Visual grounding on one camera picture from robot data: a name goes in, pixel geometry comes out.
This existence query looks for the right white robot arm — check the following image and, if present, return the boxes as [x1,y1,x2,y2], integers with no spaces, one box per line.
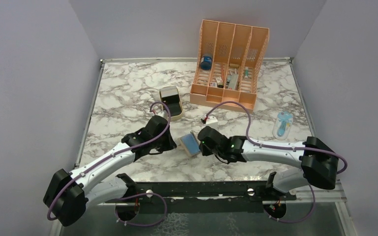
[197,126,339,200]

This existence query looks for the blue round jar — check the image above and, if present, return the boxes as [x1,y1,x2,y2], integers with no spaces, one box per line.
[199,54,213,71]

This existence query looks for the orange plastic desk organizer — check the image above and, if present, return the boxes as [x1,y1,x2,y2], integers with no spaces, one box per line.
[190,20,270,112]

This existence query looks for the blue packaged item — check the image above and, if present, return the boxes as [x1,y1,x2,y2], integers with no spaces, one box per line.
[272,111,294,140]

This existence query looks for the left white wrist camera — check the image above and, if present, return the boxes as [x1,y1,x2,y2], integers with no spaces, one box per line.
[156,110,169,120]

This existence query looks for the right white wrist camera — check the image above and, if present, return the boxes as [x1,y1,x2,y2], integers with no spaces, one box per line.
[201,115,218,129]

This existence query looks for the small items in organizer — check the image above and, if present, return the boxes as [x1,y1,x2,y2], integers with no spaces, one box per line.
[209,67,238,90]

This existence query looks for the beige leather card holder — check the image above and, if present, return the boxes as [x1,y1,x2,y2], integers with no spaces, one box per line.
[178,131,201,157]

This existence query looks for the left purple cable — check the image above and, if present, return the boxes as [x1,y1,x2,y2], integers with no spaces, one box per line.
[47,101,172,221]

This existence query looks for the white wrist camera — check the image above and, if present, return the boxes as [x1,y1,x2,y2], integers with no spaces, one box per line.
[201,115,218,129]
[156,110,169,120]

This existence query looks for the white tube in organizer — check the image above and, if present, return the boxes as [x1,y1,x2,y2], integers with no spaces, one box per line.
[244,66,249,80]

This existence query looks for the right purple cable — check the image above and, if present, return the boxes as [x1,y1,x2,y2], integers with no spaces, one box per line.
[203,101,348,175]

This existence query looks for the beige tray with cards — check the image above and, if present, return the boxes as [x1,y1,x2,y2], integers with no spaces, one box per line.
[159,86,184,120]

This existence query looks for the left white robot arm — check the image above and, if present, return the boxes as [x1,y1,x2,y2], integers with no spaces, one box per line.
[43,115,176,226]

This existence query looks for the purple cable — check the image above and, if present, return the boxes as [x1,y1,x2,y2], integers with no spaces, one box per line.
[47,101,172,221]
[203,101,348,175]

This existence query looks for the black mounting base rail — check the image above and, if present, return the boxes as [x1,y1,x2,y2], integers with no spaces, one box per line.
[58,180,346,214]

